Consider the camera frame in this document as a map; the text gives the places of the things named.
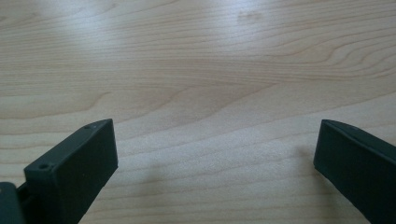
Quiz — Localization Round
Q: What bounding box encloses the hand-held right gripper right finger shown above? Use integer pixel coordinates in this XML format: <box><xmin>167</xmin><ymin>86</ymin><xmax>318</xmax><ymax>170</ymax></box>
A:
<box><xmin>313</xmin><ymin>119</ymin><xmax>396</xmax><ymax>224</ymax></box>

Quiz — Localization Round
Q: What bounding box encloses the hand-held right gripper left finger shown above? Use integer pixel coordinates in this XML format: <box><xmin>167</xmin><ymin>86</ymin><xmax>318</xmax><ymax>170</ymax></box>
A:
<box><xmin>23</xmin><ymin>118</ymin><xmax>120</xmax><ymax>224</ymax></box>

